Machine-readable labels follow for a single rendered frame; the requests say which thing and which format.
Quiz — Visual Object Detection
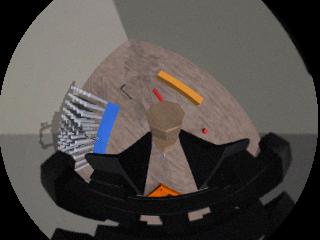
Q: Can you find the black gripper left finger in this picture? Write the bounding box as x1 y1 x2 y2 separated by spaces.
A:
84 132 152 196

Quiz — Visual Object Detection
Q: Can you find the blue flat strip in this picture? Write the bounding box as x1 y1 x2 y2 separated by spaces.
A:
93 103 120 153

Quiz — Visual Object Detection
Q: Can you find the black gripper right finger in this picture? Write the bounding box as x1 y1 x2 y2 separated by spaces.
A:
179 129 251 189

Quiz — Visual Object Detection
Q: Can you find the orange flat bar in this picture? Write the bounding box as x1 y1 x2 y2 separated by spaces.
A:
157 71 203 105

